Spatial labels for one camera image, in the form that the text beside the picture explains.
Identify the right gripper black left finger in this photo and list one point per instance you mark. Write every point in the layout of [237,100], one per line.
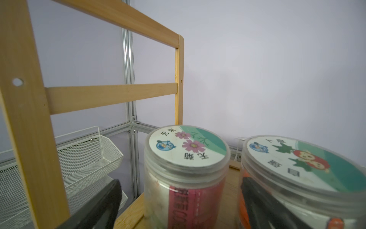
[95,207]

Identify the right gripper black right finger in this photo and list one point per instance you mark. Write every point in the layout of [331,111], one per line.
[265,211]

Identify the seed jar with red base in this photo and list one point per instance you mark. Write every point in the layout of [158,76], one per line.
[322,188]

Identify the seed jar with floral lid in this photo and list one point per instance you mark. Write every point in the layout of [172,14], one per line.
[185,173]

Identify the bamboo three-tier shelf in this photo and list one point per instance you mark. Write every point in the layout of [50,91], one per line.
[27,104]

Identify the white mesh wall basket rack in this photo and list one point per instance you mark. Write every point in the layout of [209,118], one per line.
[86,159]

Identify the clear acrylic wall tray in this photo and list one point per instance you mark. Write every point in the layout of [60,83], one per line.
[239,147]

